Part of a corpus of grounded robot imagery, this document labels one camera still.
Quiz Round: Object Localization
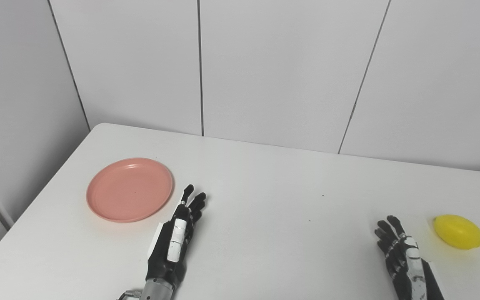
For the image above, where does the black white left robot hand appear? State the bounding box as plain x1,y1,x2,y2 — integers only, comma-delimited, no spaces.
145,184,207,290

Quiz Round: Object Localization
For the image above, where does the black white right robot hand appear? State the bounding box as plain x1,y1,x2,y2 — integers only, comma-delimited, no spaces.
374,215,445,300

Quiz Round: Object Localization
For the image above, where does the pink round plate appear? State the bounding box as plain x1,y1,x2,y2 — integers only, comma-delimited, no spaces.
86,157,174,223

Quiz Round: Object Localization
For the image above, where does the yellow plastic lemon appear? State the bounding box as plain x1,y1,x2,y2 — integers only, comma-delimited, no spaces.
433,214,480,250

